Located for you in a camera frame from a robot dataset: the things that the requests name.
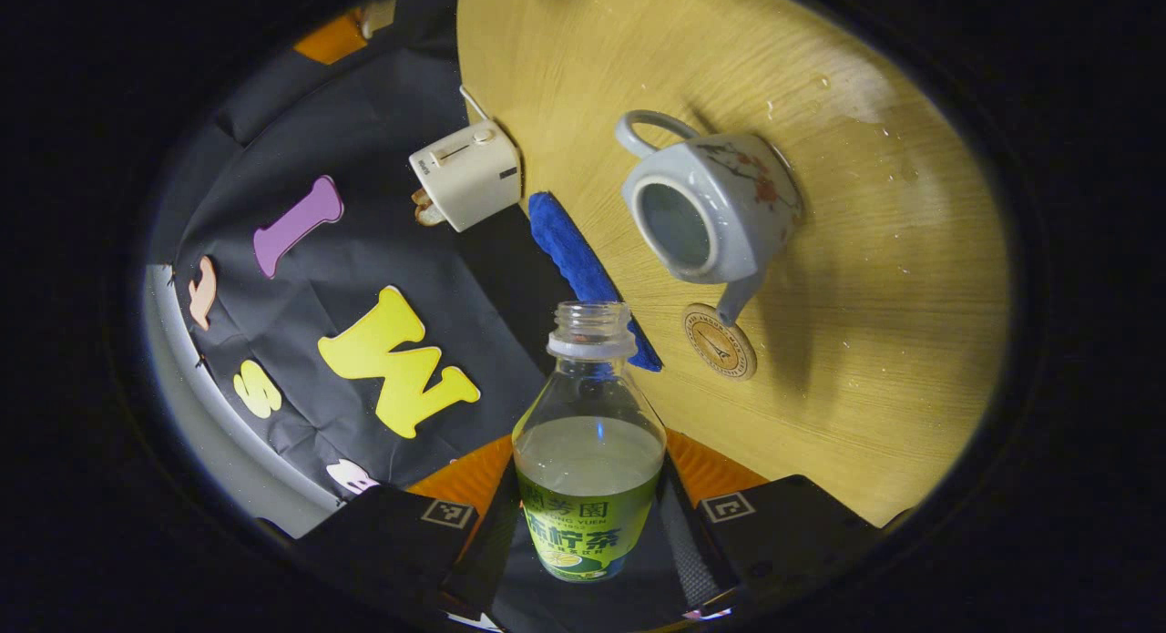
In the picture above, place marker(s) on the white toaster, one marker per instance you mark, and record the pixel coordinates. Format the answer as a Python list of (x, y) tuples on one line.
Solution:
[(465, 173)]

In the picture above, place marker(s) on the green label water bottle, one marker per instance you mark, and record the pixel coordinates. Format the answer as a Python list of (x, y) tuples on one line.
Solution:
[(590, 487)]

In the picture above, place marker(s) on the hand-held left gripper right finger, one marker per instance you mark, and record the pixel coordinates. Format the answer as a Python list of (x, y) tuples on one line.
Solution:
[(697, 560)]

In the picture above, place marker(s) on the white floral teacup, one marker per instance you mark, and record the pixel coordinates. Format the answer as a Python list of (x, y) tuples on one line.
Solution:
[(710, 209)]

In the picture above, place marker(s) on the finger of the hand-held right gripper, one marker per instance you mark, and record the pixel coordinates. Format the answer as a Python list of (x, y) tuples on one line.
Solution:
[(330, 39)]

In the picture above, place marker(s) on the blue folded towel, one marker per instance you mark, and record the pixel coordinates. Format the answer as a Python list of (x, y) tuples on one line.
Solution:
[(574, 250)]

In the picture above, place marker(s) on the bread slice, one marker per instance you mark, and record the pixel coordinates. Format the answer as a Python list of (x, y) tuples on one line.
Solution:
[(426, 209)]

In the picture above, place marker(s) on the black backdrop cloth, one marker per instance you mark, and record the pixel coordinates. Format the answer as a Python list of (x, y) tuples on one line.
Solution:
[(364, 250)]

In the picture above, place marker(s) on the round brown coaster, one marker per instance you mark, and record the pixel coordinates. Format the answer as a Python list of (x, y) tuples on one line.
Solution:
[(720, 342)]

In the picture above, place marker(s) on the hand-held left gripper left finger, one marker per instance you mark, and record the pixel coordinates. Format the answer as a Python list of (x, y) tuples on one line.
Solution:
[(483, 560)]

